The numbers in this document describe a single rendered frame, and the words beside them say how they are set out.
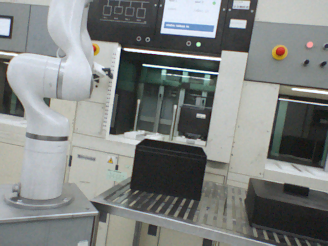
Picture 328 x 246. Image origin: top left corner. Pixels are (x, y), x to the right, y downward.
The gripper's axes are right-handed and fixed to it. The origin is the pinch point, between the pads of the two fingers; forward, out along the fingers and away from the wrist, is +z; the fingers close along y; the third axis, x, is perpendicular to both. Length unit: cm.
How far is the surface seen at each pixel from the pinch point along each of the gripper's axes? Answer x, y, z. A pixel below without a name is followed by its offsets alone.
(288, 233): -80, 78, -20
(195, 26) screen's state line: 16, 53, 4
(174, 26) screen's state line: 18.6, 42.2, 1.6
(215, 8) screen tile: 23, 63, 3
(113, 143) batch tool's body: -34.5, -2.3, 10.4
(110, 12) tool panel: 33.2, 9.4, -7.1
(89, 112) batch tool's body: -16.3, -13.6, 4.4
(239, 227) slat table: -77, 65, -26
